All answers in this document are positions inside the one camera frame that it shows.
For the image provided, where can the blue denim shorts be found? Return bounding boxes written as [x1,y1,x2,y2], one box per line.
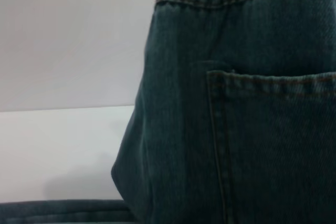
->
[0,0,336,224]

